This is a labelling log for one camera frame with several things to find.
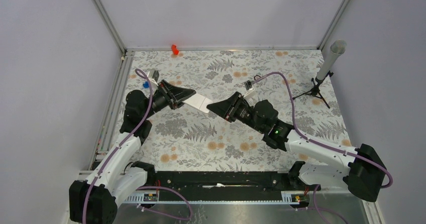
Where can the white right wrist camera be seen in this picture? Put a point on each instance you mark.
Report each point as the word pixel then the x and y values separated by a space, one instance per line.
pixel 250 91

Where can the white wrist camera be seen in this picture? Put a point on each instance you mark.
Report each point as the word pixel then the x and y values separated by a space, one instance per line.
pixel 250 91
pixel 153 76

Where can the black microphone tripod stand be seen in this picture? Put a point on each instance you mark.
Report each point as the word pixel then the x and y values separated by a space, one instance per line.
pixel 315 90

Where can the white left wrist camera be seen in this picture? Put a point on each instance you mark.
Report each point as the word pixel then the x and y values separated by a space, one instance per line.
pixel 153 76

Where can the red plastic bracket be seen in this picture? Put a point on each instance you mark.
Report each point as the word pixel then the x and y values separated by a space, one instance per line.
pixel 175 50

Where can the grey microphone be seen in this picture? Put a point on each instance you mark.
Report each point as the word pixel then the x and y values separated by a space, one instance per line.
pixel 337 48

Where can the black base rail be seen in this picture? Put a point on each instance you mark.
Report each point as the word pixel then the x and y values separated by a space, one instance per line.
pixel 257 186

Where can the white remote control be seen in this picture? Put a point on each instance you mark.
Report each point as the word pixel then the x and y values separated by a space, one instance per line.
pixel 198 102

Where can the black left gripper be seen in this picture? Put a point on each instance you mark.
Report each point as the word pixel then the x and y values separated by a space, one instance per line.
pixel 174 95

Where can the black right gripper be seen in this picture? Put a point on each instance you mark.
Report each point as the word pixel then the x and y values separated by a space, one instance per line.
pixel 227 109

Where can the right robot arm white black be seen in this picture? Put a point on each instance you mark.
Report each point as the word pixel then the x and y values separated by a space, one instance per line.
pixel 359 170

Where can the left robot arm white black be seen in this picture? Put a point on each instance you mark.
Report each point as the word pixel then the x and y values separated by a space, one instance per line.
pixel 98 197

